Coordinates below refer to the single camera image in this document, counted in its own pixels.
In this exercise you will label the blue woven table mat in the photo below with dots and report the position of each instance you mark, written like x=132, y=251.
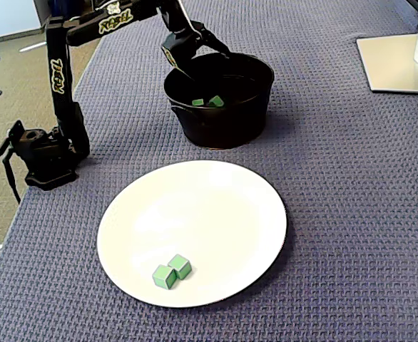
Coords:
x=337, y=213

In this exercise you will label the white monitor stand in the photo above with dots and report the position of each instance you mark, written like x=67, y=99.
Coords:
x=391, y=64

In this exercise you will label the small green cube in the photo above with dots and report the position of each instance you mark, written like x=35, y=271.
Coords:
x=197, y=102
x=163, y=276
x=216, y=102
x=179, y=266

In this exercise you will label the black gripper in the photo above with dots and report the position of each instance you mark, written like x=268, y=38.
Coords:
x=187, y=43

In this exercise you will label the white round plate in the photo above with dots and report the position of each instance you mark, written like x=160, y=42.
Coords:
x=202, y=213

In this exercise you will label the black metal bucket container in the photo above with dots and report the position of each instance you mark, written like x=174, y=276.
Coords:
x=223, y=124

